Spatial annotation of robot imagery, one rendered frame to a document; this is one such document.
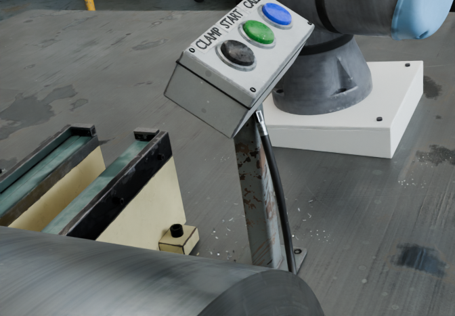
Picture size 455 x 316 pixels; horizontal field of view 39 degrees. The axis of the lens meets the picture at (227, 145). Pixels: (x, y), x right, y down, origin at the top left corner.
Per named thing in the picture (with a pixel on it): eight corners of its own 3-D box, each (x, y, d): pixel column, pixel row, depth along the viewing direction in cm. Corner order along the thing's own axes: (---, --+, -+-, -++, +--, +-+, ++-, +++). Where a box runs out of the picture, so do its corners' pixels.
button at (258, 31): (260, 59, 57) (269, 43, 56) (231, 41, 57) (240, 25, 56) (271, 47, 59) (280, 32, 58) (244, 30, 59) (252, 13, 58)
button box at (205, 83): (231, 142, 54) (258, 95, 50) (160, 95, 54) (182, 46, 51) (293, 63, 67) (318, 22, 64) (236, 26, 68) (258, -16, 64)
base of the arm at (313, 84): (291, 72, 108) (281, 15, 103) (382, 69, 101) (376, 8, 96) (258, 115, 96) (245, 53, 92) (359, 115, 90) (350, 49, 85)
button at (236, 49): (239, 82, 53) (248, 65, 52) (208, 63, 53) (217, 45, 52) (252, 68, 55) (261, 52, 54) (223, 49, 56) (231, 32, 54)
